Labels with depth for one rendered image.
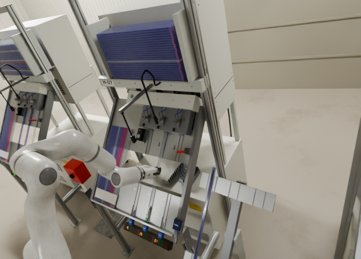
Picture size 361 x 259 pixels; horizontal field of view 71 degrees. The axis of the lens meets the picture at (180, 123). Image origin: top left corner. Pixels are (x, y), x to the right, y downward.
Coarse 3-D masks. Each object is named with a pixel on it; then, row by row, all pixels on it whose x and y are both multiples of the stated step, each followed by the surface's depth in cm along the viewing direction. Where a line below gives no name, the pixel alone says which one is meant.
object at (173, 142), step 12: (120, 108) 173; (132, 108) 167; (120, 120) 171; (132, 120) 165; (156, 132) 153; (168, 132) 149; (192, 132) 140; (132, 144) 161; (144, 144) 156; (156, 144) 151; (168, 144) 147; (180, 144) 143; (156, 156) 150; (168, 156) 145; (180, 156) 141
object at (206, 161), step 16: (208, 144) 203; (224, 144) 199; (240, 144) 199; (144, 160) 206; (208, 160) 188; (240, 160) 203; (160, 176) 186; (176, 176) 182; (240, 176) 209; (176, 192) 170; (192, 192) 167; (192, 208) 171; (208, 208) 162; (224, 208) 186; (192, 224) 185; (208, 224) 172; (224, 224) 190; (208, 240) 187
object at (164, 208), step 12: (120, 192) 158; (132, 192) 154; (144, 192) 149; (156, 192) 145; (120, 204) 156; (132, 204) 152; (144, 204) 147; (156, 204) 143; (168, 204) 139; (144, 216) 146; (156, 216) 142; (168, 216) 138; (168, 228) 136
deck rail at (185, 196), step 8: (200, 112) 139; (200, 120) 138; (200, 128) 140; (200, 136) 141; (192, 144) 137; (192, 152) 136; (192, 160) 136; (192, 168) 137; (192, 176) 139; (184, 184) 135; (184, 192) 134; (184, 200) 134; (184, 208) 135; (184, 216) 136; (176, 232) 132
